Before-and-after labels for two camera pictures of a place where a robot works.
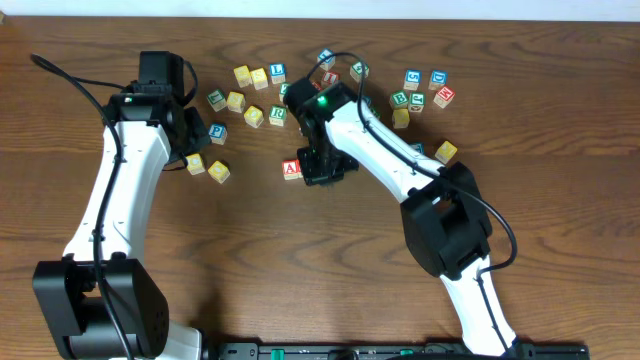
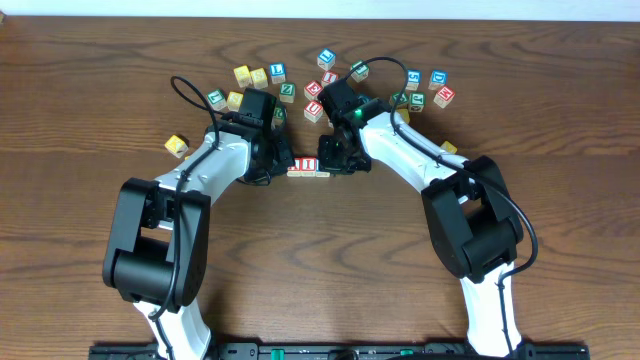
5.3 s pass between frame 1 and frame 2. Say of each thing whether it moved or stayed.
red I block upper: stayed
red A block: stayed
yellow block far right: stayed
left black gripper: moved
